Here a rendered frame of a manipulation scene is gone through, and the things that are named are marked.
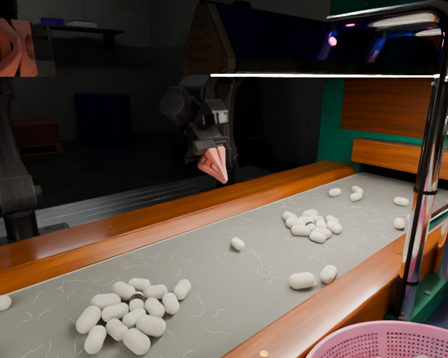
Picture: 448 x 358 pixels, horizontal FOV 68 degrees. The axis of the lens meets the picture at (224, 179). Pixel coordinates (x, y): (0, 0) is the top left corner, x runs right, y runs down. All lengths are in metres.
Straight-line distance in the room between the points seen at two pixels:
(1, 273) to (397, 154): 0.93
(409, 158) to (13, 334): 0.93
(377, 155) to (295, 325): 0.72
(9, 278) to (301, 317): 0.42
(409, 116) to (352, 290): 0.69
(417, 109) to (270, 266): 0.68
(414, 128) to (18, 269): 0.99
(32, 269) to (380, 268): 0.52
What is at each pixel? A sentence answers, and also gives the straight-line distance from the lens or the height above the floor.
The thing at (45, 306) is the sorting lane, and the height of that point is 0.74.
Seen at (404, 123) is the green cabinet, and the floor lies 0.91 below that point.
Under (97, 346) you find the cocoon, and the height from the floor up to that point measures 0.75.
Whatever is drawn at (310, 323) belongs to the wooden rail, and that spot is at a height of 0.77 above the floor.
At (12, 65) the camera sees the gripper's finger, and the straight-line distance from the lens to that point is 0.49.
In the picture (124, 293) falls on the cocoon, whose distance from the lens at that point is 0.50.
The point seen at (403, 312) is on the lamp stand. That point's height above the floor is 0.72.
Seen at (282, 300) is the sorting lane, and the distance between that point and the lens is 0.50.
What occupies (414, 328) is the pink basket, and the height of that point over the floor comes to 0.77.
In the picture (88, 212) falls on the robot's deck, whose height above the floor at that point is 0.67.
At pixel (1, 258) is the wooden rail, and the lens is 0.64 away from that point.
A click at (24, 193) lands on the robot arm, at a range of 0.83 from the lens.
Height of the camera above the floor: 1.04
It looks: 17 degrees down
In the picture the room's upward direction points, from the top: straight up
